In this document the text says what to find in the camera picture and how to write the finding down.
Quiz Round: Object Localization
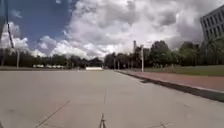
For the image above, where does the low white block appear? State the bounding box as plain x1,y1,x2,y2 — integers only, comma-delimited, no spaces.
85,66,104,71

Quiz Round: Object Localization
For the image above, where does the slender tower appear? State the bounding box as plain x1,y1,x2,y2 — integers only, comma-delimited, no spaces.
132,40,137,54

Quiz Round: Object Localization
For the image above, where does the pale lamp pole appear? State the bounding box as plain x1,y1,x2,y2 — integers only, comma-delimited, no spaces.
140,46,145,73

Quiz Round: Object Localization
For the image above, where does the grey concrete slab pavement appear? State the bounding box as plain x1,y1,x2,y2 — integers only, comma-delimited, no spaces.
0,69,224,128

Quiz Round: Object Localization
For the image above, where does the row of trees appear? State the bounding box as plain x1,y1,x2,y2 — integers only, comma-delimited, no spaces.
0,37,224,70

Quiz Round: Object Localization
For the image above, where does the row of parked vehicles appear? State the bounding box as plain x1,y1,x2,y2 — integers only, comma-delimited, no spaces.
32,64,66,70

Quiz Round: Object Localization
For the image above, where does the dark kerb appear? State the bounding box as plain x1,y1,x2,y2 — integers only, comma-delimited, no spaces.
114,69,224,103

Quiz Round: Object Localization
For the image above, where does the green grass lawn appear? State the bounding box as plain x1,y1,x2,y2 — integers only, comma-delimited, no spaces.
143,64,224,77

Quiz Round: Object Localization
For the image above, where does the red brick strip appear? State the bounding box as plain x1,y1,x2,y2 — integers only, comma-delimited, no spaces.
118,69,224,93

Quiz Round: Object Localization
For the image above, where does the grey building with window grid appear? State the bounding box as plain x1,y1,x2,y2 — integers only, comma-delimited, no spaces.
199,4,224,42

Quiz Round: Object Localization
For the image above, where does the red lattice structure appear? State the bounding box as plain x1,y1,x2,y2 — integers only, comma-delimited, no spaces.
3,0,16,50

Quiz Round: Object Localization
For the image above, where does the pale glass building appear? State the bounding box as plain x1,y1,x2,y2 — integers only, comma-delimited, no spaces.
0,21,12,50

